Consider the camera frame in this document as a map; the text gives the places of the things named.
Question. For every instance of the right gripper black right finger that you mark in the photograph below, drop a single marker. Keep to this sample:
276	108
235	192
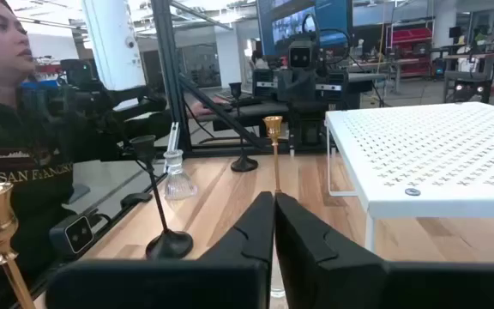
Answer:
337	283

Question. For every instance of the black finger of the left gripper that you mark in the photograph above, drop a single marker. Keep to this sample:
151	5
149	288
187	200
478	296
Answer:
306	88
288	88

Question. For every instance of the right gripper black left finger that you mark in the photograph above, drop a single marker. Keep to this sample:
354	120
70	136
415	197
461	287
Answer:
230	283

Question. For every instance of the short gold candlestick holder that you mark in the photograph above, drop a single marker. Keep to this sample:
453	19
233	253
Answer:
272	126

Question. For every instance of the short black candlestick holder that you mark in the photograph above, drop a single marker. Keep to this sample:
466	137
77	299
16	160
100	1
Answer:
170	244

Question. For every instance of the tall black candlestick holder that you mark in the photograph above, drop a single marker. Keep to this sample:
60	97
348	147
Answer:
244	164

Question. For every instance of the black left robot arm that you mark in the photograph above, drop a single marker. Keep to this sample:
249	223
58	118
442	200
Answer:
311	124

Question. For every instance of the dark office desk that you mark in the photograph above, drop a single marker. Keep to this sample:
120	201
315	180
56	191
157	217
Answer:
255	113

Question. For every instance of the black keyboard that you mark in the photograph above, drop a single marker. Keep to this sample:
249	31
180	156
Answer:
242	101

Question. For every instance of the monitor with blue screen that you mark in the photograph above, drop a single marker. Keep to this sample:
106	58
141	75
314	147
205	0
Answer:
330	17

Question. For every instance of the red storage shelving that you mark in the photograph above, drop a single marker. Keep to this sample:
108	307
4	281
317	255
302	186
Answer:
412	43

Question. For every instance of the white perforated metal shelf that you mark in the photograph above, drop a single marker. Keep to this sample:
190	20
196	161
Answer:
435	150

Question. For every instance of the white pillar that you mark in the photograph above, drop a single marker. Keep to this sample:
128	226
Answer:
114	43

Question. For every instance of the person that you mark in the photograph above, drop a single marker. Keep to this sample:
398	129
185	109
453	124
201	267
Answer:
19	141

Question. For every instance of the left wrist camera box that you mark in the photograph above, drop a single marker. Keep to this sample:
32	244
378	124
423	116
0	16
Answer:
301	55

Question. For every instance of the black frame clip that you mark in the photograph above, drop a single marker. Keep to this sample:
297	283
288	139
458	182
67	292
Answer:
135	199

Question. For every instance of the black table-level camera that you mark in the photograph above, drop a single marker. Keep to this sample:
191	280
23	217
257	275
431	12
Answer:
75	234

